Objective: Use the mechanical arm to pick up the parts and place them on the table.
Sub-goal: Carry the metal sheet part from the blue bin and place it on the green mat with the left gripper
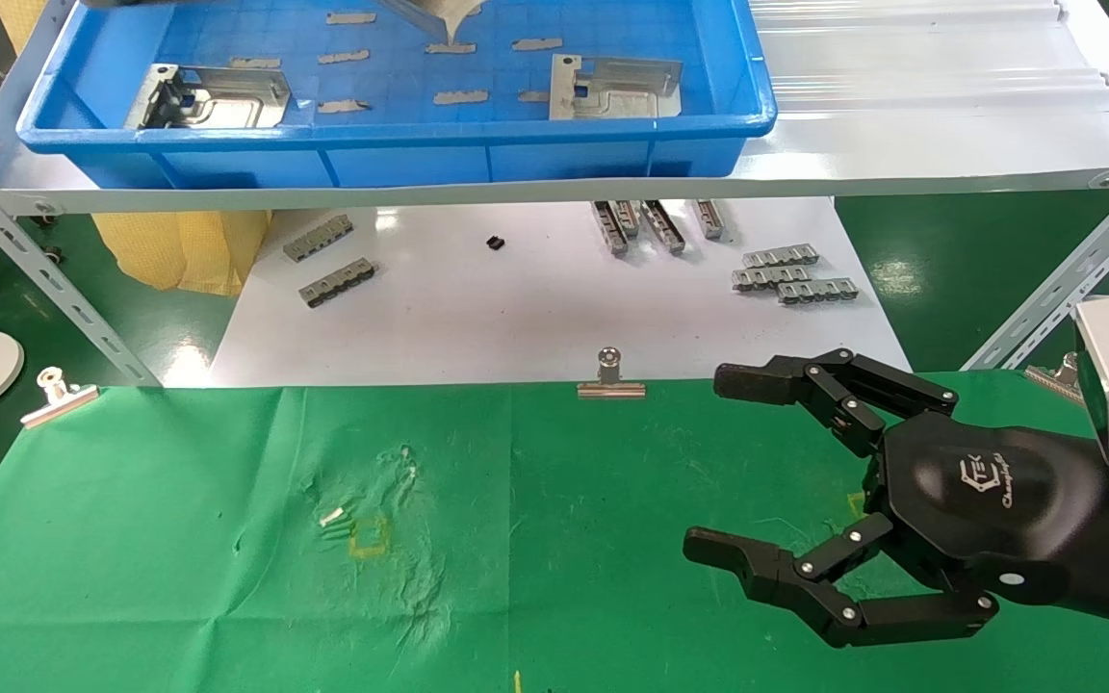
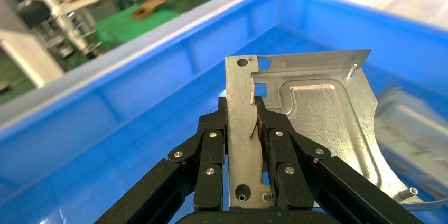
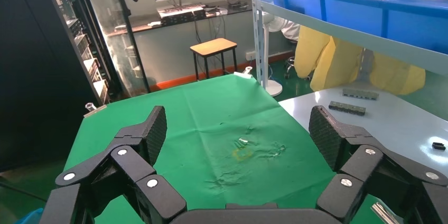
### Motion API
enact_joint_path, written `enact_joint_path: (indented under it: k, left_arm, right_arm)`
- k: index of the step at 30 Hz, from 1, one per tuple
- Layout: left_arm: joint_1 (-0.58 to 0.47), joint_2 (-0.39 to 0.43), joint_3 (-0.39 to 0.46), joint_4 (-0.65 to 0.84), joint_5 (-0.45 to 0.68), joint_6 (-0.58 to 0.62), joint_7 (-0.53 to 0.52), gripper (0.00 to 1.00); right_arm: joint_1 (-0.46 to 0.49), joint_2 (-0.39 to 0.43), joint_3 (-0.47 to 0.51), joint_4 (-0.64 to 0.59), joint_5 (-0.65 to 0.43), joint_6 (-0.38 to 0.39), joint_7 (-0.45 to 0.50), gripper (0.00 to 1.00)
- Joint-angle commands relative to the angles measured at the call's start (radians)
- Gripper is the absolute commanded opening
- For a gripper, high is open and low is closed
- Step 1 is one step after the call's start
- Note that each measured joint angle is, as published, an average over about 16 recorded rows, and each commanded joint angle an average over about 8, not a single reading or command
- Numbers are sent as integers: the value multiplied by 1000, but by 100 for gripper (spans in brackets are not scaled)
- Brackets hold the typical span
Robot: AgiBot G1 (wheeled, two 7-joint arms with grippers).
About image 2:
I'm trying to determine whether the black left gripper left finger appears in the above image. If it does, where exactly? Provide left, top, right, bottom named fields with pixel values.
left=94, top=97, right=228, bottom=224

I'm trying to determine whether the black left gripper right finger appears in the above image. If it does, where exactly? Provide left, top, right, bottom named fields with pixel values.
left=255, top=96, right=424, bottom=224

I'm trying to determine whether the stamped silver metal plate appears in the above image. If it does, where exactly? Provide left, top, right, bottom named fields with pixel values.
left=225, top=49, right=424, bottom=210

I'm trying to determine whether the blue plastic bin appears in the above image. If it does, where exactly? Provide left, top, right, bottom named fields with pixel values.
left=0, top=0, right=448, bottom=224

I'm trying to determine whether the perforated grey metal channel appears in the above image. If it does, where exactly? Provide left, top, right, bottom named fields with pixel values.
left=374, top=87, right=448, bottom=212

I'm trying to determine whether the brown cardboard piece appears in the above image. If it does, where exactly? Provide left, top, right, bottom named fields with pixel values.
left=131, top=0, right=168, bottom=20

